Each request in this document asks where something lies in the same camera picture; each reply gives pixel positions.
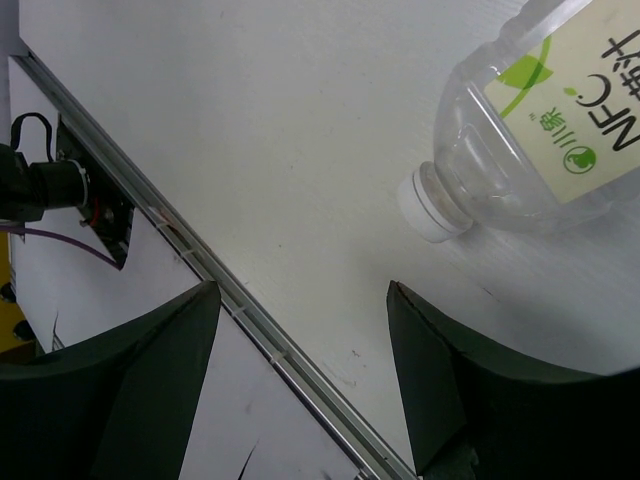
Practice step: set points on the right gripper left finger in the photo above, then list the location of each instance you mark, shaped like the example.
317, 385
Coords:
119, 405

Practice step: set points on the orange label white cap bottle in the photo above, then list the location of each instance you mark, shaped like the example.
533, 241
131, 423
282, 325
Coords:
537, 130

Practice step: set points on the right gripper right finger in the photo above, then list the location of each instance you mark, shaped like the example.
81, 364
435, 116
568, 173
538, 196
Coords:
477, 409

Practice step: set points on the aluminium table edge rail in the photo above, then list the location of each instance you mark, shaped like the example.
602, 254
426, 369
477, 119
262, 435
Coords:
372, 455

